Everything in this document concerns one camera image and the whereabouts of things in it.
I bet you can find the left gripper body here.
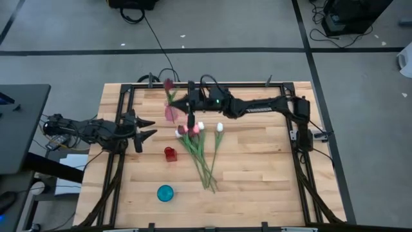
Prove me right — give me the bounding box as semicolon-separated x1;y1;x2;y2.
120;109;144;154

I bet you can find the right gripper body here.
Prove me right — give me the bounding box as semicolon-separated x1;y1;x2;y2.
187;81;210;129

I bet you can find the dark red artificial tulip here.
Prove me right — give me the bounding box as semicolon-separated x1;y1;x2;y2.
164;78;178;109
178;125;209;190

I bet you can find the pale purple glass vase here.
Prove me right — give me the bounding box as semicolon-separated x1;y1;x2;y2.
164;102;180;124

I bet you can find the red glass vase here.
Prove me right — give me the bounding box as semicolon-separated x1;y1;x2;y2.
164;146;178;162

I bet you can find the teal glass vase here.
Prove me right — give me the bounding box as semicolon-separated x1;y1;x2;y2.
156;184;175;203

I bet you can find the black power adapter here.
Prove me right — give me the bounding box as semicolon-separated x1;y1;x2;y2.
46;134;71;151

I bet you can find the black desk support beam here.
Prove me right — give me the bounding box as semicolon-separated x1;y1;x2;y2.
24;152;85;184

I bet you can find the white flat box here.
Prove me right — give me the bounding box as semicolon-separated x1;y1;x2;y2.
54;153;89;197

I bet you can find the black desk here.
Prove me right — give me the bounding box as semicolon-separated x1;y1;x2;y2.
0;84;52;175

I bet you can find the black case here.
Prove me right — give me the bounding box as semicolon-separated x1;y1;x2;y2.
107;0;159;10

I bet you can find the blue lit device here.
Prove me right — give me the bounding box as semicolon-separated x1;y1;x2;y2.
0;92;16;106

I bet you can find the black equipment cabinet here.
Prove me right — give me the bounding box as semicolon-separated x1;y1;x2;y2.
321;0;394;37

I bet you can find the white plastic object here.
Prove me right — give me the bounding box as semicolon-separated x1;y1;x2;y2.
396;41;412;79

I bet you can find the coiled black cable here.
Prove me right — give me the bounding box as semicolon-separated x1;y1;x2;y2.
137;73;161;84

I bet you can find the black aluminium table frame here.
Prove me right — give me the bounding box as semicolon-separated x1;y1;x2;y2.
96;82;324;232

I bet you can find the yellow cable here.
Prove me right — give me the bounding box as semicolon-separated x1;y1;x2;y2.
37;124;91;152

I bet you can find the long black floor cable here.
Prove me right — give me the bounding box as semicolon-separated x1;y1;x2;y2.
119;6;181;83

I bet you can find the black sleeved cable bundle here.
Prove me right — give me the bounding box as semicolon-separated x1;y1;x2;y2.
295;154;344;225
79;154;126;227

